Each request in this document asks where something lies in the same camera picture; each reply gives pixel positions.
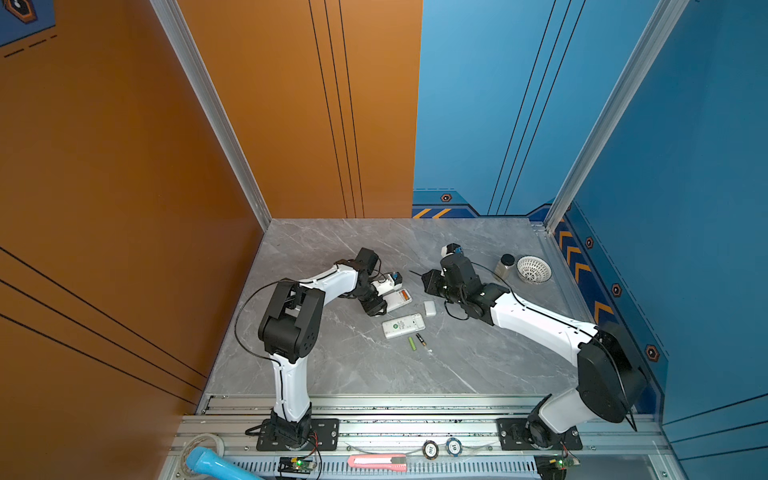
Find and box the white remote control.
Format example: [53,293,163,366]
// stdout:
[383,288,413,312]
[382,314,425,339]

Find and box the white battery cover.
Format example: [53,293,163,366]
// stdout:
[423,301,437,317]

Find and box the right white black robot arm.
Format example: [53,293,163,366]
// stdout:
[420,245,650,450]

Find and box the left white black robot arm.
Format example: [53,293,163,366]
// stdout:
[232,248,387,450]

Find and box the glass jar black lid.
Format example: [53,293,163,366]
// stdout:
[494,253,516,281]

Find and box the white mesh basket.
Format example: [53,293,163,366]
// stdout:
[516,255,552,284]

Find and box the black round badge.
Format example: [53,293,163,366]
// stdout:
[422,440,440,461]

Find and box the pink utility knife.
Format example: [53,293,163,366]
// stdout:
[347,454,407,473]

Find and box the blue round badge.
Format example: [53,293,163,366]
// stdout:
[445,437,463,457]

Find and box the green circuit board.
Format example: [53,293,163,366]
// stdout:
[277,457,318,476]

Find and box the small circuit board right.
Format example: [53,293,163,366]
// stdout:
[549,456,581,471]

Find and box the white tape roll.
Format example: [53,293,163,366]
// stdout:
[180,433,225,464]

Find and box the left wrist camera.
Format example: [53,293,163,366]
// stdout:
[372,272,403,296]

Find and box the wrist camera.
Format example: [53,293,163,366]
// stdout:
[372,272,403,296]
[441,243,463,258]

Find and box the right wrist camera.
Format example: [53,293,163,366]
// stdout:
[441,243,463,258]

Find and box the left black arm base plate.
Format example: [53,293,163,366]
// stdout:
[256,418,339,452]

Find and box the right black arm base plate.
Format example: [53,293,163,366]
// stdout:
[496,417,584,451]

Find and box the blue cylinder handle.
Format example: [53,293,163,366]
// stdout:
[183,446,262,480]

